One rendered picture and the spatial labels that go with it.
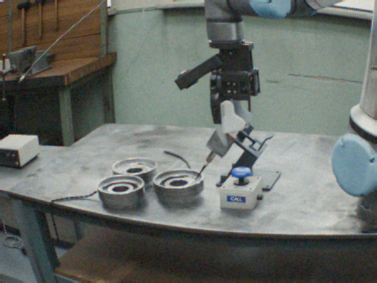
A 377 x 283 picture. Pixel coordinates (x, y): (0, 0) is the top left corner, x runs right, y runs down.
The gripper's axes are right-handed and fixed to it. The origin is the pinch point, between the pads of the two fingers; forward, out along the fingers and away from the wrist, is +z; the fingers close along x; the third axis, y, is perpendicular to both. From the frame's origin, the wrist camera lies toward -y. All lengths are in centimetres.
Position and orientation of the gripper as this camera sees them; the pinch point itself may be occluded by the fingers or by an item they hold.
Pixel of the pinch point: (224, 136)
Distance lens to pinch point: 108.8
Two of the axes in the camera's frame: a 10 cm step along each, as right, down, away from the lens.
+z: 0.7, 9.5, 3.1
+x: 4.1, -3.1, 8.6
